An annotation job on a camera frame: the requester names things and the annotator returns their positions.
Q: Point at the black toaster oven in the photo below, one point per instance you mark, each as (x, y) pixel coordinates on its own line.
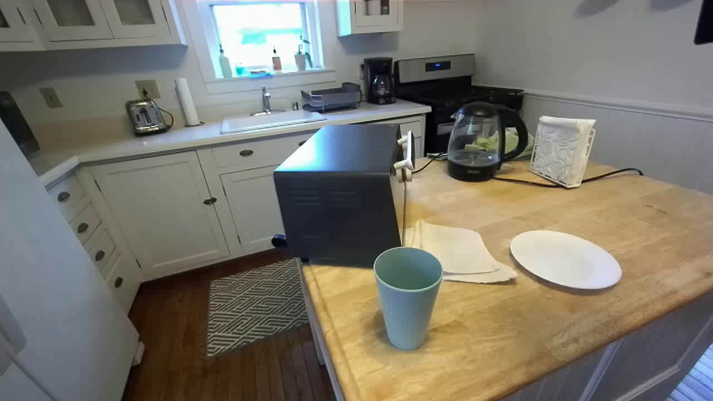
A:
(345, 194)

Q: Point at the white perforated napkin holder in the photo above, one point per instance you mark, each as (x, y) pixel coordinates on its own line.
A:
(562, 148)

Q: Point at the white kitchen sink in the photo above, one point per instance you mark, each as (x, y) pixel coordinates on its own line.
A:
(269, 122)

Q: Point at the white soap bottle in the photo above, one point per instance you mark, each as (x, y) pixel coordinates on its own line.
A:
(224, 60)

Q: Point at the silver two-slot toaster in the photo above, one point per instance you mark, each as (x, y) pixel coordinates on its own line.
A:
(148, 119)

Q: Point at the kitchen window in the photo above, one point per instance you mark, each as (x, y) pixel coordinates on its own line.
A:
(269, 41)

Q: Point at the black glass electric kettle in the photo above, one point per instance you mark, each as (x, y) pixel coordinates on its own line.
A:
(482, 138)

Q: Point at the grey chevron floor mat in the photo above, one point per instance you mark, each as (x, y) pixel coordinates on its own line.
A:
(253, 305)

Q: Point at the grey dish drying rack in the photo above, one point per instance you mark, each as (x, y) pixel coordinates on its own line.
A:
(325, 100)

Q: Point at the white refrigerator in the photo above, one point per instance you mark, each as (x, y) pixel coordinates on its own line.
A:
(65, 338)

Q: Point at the white upper wall cabinet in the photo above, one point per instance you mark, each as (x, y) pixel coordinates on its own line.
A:
(56, 26)

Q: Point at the white base kitchen cabinets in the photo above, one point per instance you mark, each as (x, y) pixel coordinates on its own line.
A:
(163, 213)

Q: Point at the light green plastic cup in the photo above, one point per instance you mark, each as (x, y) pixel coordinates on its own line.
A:
(409, 284)

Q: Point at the black drip coffee maker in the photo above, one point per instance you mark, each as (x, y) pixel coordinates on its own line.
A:
(380, 81)

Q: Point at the white round plate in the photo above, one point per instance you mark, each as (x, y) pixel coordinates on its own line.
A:
(564, 259)

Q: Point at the white corner wall cabinet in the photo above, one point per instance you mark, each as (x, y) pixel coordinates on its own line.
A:
(369, 16)

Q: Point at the white paper towel roll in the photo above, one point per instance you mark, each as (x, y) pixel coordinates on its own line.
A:
(186, 100)

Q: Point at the black stainless kitchen stove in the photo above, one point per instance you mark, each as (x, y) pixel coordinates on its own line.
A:
(444, 84)

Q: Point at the beige folded cloth napkin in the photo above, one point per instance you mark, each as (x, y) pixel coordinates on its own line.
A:
(463, 253)

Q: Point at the chrome sink faucet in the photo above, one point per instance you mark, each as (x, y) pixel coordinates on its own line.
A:
(267, 103)

